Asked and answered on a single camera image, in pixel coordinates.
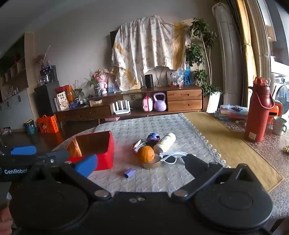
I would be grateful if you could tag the orange gift bag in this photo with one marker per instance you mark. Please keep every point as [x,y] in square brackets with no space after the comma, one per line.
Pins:
[47,124]

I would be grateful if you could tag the orange fruit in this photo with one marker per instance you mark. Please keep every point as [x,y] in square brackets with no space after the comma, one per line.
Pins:
[145,154]

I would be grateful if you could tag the orange red box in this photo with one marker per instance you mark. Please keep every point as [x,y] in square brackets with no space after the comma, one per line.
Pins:
[67,92]

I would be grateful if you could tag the brown tape roll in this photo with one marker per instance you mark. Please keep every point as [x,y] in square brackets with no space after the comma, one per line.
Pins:
[155,164]

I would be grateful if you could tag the pink toy case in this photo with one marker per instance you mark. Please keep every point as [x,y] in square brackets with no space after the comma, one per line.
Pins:
[147,104]

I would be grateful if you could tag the blue plastic pack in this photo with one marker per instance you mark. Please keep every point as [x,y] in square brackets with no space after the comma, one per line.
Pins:
[187,78]

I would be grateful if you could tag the yellow bamboo mat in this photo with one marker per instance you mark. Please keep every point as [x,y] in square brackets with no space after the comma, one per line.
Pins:
[228,140]

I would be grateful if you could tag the black television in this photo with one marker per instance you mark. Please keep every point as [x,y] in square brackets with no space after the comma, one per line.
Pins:
[112,38]

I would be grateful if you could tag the wooden television cabinet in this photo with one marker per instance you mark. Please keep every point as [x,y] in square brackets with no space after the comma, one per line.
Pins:
[135,93]

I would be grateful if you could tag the cream plastic bottle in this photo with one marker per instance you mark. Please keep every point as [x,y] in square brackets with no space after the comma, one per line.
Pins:
[164,142]

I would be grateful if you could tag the teal bin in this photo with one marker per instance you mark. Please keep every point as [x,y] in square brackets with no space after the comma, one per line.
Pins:
[29,127]

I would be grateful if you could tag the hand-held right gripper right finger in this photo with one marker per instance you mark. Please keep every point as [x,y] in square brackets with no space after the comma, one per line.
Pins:
[194,165]

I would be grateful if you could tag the small blue toy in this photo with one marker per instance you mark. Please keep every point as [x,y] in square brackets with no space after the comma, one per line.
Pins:
[73,105]

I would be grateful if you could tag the person's left forearm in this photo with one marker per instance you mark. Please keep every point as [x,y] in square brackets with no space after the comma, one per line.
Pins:
[4,218]

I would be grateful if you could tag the black coffee machine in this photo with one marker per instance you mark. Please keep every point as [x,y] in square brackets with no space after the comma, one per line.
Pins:
[48,74]

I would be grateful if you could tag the small purple eraser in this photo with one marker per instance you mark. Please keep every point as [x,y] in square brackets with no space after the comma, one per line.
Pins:
[129,172]

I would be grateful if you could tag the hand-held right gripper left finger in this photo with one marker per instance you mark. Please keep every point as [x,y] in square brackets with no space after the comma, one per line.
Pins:
[87,165]

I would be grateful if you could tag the pink doll bouquet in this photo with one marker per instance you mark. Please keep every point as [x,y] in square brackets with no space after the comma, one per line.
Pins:
[102,81]

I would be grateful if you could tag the red thermos bottle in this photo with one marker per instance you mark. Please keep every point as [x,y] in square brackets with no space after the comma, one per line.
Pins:
[257,117]

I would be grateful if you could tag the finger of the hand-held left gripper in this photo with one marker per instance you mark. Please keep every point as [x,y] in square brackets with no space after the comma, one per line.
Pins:
[23,150]
[56,156]

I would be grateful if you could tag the black cylinder speaker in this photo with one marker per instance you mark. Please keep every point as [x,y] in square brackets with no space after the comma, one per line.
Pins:
[149,81]

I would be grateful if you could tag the tall green houseplant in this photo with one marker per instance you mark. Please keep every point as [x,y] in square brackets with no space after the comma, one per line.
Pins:
[201,45]

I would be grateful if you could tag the small white box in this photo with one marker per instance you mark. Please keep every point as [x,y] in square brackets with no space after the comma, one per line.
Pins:
[96,102]

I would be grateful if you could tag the white router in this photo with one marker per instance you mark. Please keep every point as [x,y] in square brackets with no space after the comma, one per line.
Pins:
[122,108]

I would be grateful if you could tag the beige scalloped board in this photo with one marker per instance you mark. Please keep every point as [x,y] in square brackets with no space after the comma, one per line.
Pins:
[161,74]

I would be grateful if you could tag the lace table cover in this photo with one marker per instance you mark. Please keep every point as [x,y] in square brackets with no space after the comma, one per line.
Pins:
[271,153]

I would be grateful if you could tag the red tin box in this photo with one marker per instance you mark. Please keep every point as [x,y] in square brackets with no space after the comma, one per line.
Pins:
[102,156]

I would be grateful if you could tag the red snack packet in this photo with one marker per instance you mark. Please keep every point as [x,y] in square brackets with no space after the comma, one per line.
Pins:
[138,145]

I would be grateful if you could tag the purple round toy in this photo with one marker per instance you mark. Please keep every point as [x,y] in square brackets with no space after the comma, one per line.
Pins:
[153,137]

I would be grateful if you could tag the black low cabinet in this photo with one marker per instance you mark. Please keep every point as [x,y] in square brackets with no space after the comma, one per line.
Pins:
[45,99]

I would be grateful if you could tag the yellow curtain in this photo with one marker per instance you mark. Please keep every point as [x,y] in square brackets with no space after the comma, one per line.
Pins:
[247,56]

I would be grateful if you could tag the stack of books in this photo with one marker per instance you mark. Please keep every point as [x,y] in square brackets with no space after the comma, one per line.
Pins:
[230,113]

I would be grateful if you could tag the dark wooden drawer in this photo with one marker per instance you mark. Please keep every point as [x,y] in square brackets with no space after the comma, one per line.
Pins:
[83,113]

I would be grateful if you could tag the white mug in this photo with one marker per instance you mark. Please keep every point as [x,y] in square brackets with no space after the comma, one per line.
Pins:
[279,126]

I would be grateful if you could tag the printed snack box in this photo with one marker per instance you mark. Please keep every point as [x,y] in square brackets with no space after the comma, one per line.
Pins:
[62,101]

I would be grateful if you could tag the potted flower plant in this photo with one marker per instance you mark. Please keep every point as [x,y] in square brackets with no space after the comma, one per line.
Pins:
[93,83]

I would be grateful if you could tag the clear plastic bag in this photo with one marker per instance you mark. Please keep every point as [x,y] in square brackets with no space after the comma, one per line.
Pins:
[176,78]

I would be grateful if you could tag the orange container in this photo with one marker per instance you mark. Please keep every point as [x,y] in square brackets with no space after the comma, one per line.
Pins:
[276,113]

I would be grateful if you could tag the white standing air conditioner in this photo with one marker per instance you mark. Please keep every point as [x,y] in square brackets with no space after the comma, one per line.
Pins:
[228,56]

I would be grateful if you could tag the light wooden drawer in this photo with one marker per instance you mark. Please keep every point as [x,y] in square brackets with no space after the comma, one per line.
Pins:
[184,105]
[184,95]

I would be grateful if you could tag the purple kettlebell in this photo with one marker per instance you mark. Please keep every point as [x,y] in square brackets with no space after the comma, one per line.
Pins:
[159,104]

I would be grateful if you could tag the patterned cream cloth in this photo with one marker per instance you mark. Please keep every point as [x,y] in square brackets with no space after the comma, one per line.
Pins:
[149,49]

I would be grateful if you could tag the pink flat box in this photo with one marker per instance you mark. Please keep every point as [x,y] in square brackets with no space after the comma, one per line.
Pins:
[112,118]

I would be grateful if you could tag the white planter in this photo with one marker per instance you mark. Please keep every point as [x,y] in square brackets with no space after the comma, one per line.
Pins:
[213,101]

